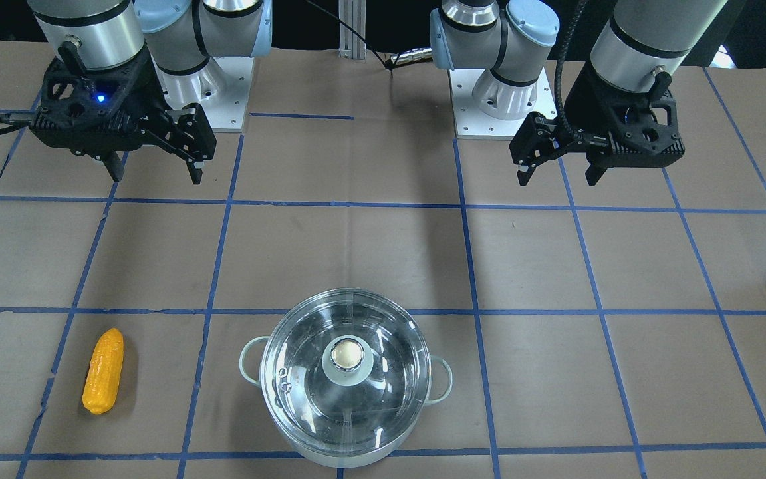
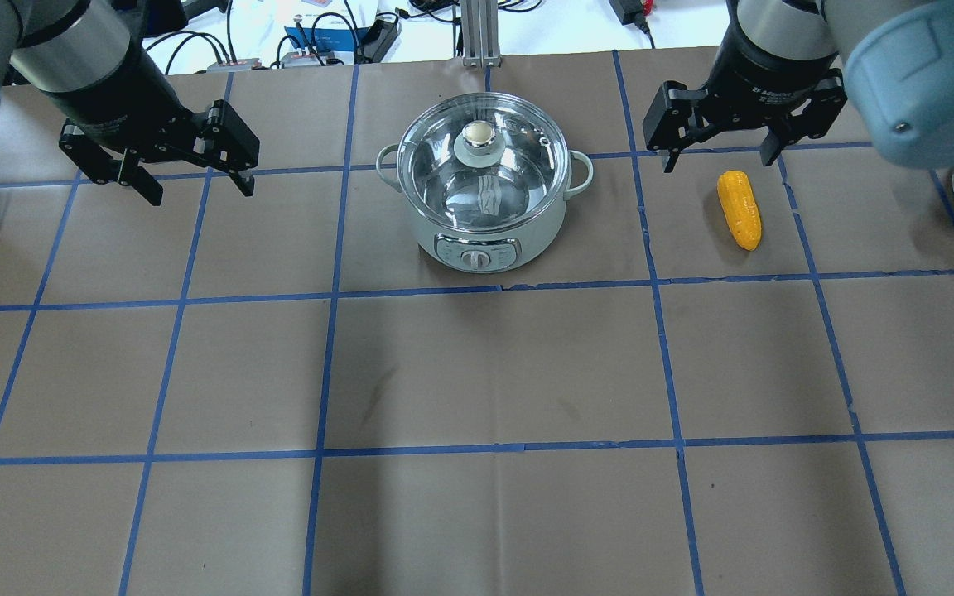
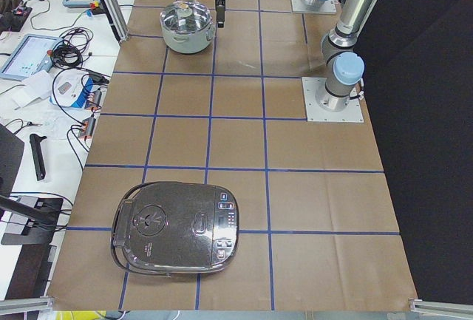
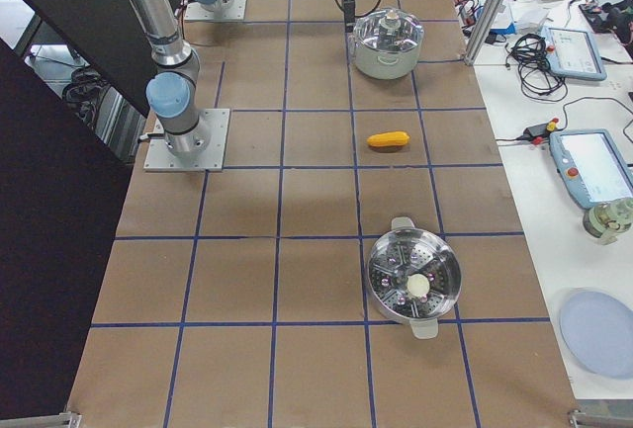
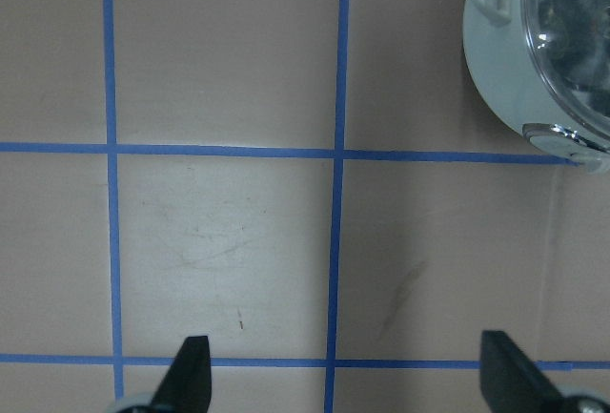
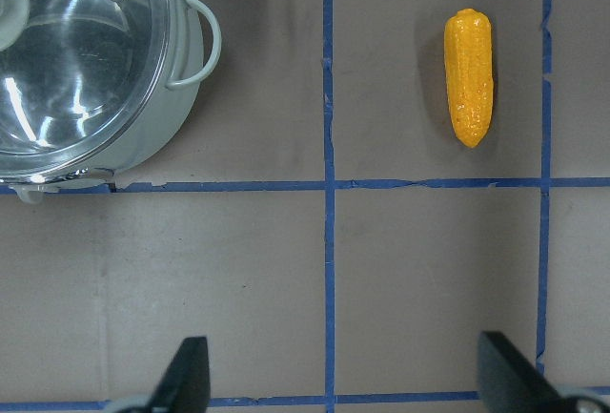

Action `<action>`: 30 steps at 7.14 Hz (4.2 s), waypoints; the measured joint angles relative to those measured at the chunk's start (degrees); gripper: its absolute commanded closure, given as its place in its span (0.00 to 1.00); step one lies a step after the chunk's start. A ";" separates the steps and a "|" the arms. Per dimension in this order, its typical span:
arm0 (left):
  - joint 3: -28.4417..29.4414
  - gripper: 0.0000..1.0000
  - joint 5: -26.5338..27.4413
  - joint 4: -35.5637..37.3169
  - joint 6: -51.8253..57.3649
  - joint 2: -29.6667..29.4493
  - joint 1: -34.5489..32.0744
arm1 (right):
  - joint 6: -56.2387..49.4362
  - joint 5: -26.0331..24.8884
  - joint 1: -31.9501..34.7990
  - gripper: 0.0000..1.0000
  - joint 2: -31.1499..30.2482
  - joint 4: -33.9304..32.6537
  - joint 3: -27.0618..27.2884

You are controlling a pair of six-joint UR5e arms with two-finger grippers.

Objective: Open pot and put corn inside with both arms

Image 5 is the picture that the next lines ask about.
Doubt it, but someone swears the pale green electric pot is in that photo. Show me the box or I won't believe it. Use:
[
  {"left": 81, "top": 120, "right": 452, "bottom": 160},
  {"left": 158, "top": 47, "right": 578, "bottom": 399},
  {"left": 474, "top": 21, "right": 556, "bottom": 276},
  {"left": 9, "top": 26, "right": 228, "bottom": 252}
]
[{"left": 462, "top": 0, "right": 609, "bottom": 173}]

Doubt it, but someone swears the glass pot lid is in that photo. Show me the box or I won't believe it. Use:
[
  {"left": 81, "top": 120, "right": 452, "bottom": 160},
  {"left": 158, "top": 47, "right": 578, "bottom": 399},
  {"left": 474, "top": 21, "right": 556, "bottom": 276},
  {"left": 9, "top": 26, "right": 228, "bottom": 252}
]
[{"left": 521, "top": 0, "right": 609, "bottom": 135}]

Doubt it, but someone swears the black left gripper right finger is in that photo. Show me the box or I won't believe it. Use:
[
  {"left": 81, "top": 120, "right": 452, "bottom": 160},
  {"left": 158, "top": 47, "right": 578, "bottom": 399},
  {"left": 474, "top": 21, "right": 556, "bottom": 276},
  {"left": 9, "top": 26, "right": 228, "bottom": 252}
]
[{"left": 479, "top": 330, "right": 572, "bottom": 413}]

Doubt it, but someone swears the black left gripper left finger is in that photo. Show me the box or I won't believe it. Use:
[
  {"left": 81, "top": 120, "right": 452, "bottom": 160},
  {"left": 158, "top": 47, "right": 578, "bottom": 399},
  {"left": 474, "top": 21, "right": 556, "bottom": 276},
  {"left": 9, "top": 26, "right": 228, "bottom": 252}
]
[{"left": 148, "top": 336, "right": 212, "bottom": 413}]

